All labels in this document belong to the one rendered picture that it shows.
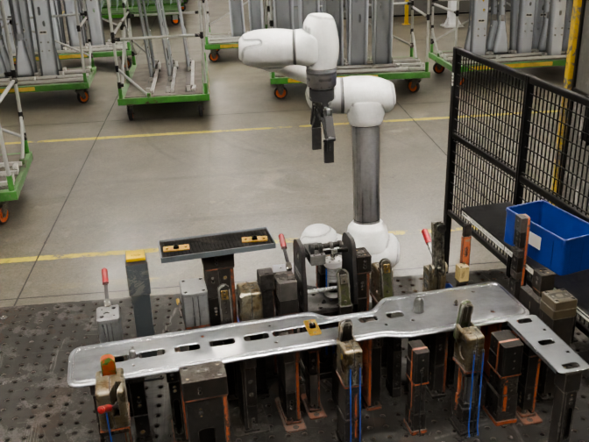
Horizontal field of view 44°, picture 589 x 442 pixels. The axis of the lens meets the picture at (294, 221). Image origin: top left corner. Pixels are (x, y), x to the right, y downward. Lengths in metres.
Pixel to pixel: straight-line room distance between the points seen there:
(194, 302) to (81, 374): 0.38
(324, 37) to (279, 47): 0.13
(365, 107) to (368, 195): 0.33
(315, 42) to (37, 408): 1.45
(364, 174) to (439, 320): 0.72
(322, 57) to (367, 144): 0.65
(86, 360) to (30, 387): 0.52
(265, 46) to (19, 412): 1.39
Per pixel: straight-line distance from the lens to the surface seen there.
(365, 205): 2.75
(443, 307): 2.33
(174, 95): 8.18
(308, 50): 2.12
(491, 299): 2.40
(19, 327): 3.03
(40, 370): 2.74
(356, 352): 2.02
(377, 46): 9.26
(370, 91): 2.65
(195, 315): 2.24
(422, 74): 8.94
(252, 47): 2.13
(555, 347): 2.20
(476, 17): 9.70
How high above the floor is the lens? 2.17
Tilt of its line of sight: 24 degrees down
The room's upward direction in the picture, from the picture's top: 2 degrees counter-clockwise
